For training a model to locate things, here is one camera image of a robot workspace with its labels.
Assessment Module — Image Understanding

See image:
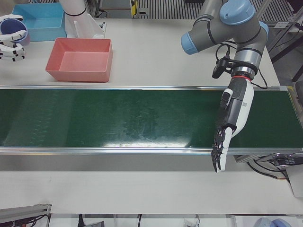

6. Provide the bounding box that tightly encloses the black electronic module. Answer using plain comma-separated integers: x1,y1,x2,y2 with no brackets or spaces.
272,153,303,168

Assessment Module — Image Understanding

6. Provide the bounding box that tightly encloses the metal angle bracket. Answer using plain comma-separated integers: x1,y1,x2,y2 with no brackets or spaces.
98,22,107,38

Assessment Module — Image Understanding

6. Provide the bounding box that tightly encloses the grey aluminium extrusion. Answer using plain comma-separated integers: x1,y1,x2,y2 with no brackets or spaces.
0,203,53,224

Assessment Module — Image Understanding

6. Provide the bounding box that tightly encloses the yellow black post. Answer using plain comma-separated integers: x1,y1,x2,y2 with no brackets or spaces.
130,0,139,17

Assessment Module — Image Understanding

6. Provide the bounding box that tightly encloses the grey flat device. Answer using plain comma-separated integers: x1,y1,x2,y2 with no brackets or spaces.
285,165,303,198

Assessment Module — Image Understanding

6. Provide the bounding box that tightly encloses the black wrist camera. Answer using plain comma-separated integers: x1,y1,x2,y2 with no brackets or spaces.
212,56,235,79

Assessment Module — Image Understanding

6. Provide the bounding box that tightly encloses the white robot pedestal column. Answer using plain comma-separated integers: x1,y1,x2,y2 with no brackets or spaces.
59,0,106,40

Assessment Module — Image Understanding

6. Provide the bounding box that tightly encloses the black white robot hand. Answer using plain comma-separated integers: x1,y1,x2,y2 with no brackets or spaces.
210,78,255,173
0,14,27,62

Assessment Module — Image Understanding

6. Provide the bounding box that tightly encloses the black table cable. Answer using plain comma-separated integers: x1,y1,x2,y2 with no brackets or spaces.
247,158,289,182

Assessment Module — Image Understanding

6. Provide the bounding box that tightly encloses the light blue plastic box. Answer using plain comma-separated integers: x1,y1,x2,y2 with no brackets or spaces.
11,2,66,42

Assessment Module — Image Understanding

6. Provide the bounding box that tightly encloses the blue purple cup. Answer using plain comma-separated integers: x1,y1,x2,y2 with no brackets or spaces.
0,18,31,47

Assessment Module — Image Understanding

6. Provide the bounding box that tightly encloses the pink plastic box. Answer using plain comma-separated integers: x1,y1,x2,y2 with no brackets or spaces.
45,37,114,83

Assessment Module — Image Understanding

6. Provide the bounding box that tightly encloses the green conveyor belt aluminium frame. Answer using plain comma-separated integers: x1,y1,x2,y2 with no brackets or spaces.
0,85,303,164

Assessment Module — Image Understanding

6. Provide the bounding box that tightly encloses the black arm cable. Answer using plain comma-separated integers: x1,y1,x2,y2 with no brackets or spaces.
215,41,268,90

